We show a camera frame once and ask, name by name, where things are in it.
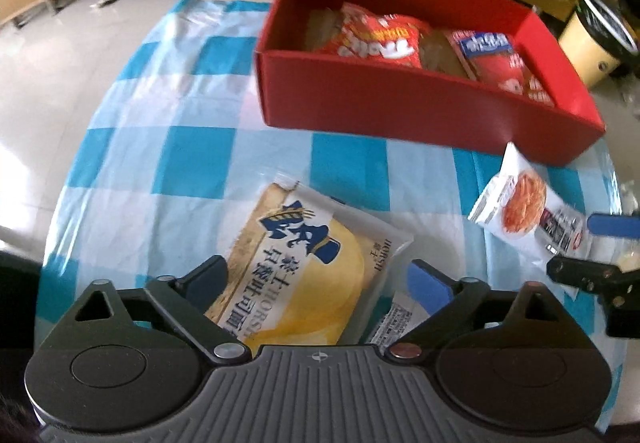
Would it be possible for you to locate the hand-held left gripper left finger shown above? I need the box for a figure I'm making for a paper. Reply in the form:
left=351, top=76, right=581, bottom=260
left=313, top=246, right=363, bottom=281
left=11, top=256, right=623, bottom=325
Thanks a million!
left=52, top=254, right=251, bottom=366

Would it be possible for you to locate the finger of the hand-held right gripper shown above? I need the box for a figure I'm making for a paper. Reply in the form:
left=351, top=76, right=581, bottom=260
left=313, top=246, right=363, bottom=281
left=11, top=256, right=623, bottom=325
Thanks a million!
left=589, top=213, right=640, bottom=240
left=547, top=255, right=640, bottom=296

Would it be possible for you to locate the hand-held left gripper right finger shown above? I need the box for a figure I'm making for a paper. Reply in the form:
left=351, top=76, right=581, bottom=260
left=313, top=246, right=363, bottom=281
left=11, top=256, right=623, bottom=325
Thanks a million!
left=386, top=259, right=591, bottom=360

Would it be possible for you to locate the white packet with orange noodles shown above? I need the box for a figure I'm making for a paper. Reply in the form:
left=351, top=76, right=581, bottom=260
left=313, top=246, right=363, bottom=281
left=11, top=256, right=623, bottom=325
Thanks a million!
left=467, top=142, right=593, bottom=269

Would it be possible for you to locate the yellow toast bread packet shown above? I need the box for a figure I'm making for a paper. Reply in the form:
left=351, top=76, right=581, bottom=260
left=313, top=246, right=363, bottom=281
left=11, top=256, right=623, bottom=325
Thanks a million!
left=202, top=176, right=416, bottom=359

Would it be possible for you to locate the red cardboard box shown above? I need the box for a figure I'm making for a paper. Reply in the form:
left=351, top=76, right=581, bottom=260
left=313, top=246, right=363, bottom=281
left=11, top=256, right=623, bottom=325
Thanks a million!
left=254, top=0, right=607, bottom=168

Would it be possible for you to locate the red packet with crown print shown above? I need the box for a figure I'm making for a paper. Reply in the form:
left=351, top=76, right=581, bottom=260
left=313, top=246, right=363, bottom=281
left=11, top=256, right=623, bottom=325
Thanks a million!
left=442, top=28, right=556, bottom=106

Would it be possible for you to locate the red packet with white letters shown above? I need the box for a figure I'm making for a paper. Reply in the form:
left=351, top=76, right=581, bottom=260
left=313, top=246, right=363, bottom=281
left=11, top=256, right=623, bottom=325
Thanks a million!
left=315, top=2, right=433, bottom=69

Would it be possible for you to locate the blue checked tablecloth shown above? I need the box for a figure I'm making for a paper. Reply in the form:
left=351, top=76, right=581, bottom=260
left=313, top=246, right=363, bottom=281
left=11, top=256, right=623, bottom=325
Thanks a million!
left=37, top=0, right=628, bottom=424

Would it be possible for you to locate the yellow trash bin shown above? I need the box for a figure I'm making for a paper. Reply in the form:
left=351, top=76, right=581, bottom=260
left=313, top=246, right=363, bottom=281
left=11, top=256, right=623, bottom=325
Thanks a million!
left=557, top=0, right=640, bottom=89

